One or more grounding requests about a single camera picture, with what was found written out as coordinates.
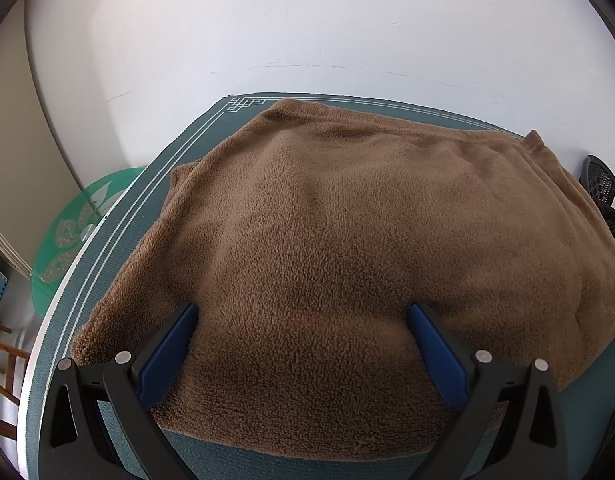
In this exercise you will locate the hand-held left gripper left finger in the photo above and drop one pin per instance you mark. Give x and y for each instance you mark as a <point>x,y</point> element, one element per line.
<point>167,355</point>

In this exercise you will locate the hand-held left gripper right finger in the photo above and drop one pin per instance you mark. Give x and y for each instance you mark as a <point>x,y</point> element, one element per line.
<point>437,355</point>

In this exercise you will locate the brown fleece garment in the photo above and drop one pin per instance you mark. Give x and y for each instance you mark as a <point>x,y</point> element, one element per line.
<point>337,220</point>

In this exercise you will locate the teal mat with white border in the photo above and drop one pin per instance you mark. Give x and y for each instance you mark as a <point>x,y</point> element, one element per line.
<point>132,220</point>

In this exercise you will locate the green round glass table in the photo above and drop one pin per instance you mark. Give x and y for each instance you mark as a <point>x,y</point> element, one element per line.
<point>72,230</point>

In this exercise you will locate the wooden chair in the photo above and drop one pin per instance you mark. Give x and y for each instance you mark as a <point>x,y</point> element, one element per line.
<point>2,360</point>

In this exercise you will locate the black mesh chair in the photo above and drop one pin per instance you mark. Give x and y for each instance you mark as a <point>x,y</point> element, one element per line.
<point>602,180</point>

